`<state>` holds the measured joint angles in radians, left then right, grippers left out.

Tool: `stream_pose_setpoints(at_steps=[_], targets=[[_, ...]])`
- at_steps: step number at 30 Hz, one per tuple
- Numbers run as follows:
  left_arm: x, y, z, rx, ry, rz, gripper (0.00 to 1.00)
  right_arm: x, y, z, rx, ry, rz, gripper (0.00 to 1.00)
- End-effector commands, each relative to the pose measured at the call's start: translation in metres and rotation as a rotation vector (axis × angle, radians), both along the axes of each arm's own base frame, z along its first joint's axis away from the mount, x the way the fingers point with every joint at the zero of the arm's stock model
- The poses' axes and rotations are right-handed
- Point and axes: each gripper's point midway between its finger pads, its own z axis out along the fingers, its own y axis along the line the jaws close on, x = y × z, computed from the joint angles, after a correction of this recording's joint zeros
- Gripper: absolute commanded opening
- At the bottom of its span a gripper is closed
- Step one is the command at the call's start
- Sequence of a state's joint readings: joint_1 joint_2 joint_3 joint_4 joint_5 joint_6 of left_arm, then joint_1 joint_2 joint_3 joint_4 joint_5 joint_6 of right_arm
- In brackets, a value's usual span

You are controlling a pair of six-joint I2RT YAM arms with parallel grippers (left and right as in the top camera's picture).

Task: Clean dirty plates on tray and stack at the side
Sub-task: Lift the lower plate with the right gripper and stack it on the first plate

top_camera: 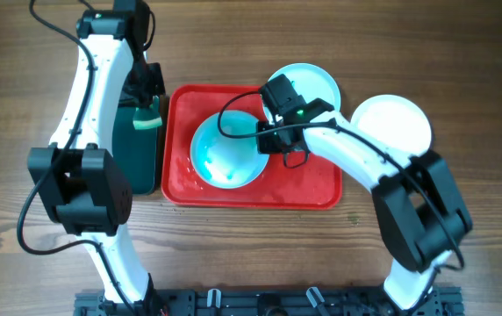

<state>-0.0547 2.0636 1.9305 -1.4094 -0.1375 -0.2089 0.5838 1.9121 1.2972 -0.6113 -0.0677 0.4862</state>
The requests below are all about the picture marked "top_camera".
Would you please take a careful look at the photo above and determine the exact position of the green yellow sponge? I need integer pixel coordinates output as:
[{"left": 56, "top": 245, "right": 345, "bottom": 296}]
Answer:
[{"left": 133, "top": 97, "right": 162, "bottom": 130}]

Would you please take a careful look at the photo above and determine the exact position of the light blue plate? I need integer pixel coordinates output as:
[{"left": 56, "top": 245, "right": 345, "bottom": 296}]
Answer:
[
  {"left": 190, "top": 111, "right": 269, "bottom": 189},
  {"left": 269, "top": 63, "right": 341, "bottom": 111}
]

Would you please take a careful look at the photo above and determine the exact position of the white plate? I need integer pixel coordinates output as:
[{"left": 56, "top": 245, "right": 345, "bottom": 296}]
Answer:
[{"left": 350, "top": 94, "right": 433, "bottom": 155}]

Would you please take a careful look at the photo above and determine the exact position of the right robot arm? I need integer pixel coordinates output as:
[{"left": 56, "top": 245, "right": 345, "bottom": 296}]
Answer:
[{"left": 259, "top": 75, "right": 473, "bottom": 312}]

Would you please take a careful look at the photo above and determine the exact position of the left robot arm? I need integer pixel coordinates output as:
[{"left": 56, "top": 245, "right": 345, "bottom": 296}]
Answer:
[{"left": 27, "top": 1, "right": 166, "bottom": 315}]

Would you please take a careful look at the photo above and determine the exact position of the red plastic tray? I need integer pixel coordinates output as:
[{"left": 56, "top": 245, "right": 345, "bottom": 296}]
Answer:
[{"left": 161, "top": 84, "right": 343, "bottom": 210}]

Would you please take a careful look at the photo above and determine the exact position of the black water tray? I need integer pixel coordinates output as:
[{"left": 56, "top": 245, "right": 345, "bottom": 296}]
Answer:
[{"left": 112, "top": 107, "right": 161, "bottom": 195}]

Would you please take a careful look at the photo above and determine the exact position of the right black cable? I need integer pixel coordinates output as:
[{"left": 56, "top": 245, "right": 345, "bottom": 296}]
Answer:
[{"left": 216, "top": 90, "right": 466, "bottom": 308}]

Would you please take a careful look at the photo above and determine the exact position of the black cable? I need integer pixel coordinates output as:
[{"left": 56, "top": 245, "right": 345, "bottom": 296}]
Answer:
[
  {"left": 216, "top": 90, "right": 466, "bottom": 308},
  {"left": 15, "top": 0, "right": 129, "bottom": 308}
]

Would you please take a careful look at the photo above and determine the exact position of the left black cable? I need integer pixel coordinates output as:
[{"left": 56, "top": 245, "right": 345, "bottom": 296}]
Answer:
[{"left": 15, "top": 0, "right": 129, "bottom": 308}]

